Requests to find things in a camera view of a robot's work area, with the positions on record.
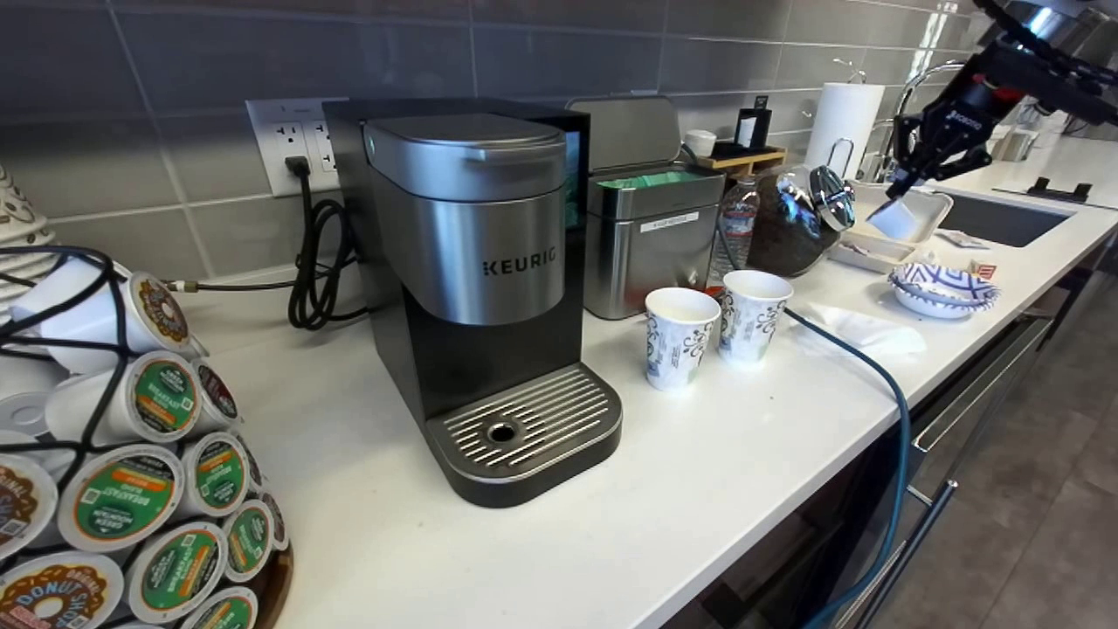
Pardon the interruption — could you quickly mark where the coffee pod donut print lid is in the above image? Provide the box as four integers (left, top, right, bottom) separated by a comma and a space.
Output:
0, 550, 127, 629

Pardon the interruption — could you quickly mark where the coffee pod brown lid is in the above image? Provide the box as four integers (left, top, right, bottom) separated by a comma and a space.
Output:
0, 452, 64, 567
119, 269, 196, 357

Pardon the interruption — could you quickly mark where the white paper towel roll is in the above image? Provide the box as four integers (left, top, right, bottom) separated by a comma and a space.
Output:
805, 77, 892, 187

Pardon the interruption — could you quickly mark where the silver bar drawer handle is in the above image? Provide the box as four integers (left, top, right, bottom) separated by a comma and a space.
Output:
907, 310, 1054, 457
856, 472, 964, 629

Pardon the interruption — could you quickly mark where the silver black Keurig coffeemaker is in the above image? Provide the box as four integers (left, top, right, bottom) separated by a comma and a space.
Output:
321, 102, 627, 509

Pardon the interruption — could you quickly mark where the clear plastic bottle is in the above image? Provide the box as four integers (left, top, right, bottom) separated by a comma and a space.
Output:
714, 171, 763, 272

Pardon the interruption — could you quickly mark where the white wall outlet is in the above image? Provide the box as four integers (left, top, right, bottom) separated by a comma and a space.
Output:
243, 93, 349, 201

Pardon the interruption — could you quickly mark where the wooden tray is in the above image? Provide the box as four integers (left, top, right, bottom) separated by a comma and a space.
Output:
695, 143, 791, 177

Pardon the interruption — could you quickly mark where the black soap dispenser bottle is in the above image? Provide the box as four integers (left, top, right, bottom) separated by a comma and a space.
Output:
734, 91, 776, 154

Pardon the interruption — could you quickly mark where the patterned paper cup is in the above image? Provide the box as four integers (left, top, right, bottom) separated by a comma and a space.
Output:
641, 284, 728, 390
716, 265, 801, 366

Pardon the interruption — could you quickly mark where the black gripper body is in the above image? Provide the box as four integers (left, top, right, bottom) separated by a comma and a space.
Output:
907, 50, 1021, 171

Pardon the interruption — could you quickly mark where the white square dish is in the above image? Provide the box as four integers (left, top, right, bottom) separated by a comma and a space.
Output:
862, 187, 958, 244

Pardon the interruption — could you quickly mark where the steel canister with open lid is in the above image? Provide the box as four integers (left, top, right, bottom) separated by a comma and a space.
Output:
565, 93, 729, 325

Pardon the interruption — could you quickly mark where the black power cord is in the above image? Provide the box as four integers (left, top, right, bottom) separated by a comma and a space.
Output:
172, 154, 366, 336

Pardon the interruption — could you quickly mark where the blue cable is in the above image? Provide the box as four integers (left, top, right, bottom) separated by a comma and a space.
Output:
780, 303, 917, 629

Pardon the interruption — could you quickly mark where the black wire pod carousel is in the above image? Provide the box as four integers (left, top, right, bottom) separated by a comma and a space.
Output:
0, 241, 294, 629

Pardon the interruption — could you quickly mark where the blue white patterned bowl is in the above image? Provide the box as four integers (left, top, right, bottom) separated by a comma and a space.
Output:
886, 256, 1004, 325

